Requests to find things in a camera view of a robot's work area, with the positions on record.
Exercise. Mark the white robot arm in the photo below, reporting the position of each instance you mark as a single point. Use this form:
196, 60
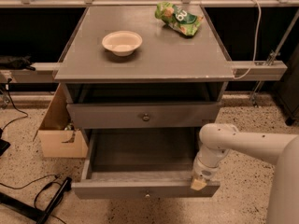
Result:
278, 149

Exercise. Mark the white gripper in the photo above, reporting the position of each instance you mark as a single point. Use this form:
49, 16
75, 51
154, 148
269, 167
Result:
205, 174

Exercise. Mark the front metal rail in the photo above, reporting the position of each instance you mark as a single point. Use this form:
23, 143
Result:
129, 73

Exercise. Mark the cardboard box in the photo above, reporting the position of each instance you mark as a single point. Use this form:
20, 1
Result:
58, 135

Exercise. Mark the black object on rail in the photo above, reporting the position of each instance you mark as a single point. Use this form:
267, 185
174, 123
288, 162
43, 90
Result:
16, 63

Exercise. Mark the grey drawer cabinet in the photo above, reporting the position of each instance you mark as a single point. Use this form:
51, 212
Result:
161, 46

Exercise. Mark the black metal stand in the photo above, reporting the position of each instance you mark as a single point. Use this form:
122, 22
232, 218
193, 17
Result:
32, 212

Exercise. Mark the grey top drawer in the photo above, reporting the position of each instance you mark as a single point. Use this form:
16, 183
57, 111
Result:
117, 116

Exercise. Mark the green snack bag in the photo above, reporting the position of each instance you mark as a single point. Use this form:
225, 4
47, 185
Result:
177, 18

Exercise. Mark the grey drawer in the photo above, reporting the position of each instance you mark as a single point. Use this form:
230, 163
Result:
141, 163
117, 116

